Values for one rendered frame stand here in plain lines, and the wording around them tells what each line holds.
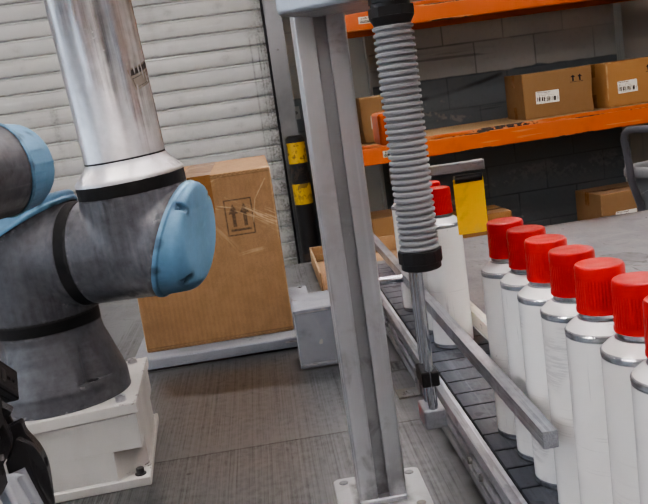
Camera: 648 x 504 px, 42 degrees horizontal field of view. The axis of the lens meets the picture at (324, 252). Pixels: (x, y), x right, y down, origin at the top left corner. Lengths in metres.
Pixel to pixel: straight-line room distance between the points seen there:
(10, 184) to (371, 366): 0.36
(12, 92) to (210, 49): 1.16
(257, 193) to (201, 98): 3.81
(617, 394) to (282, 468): 0.48
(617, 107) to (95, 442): 4.33
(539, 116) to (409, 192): 4.28
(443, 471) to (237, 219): 0.61
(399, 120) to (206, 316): 0.80
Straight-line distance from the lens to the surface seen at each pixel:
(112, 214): 0.88
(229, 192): 1.34
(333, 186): 0.75
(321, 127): 0.75
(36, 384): 0.96
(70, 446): 0.97
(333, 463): 0.94
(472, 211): 0.85
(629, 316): 0.54
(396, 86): 0.64
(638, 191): 3.26
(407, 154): 0.64
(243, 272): 1.36
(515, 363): 0.75
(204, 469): 0.98
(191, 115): 5.14
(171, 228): 0.86
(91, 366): 0.98
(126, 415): 0.95
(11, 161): 0.69
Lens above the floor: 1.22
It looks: 11 degrees down
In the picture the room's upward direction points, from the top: 8 degrees counter-clockwise
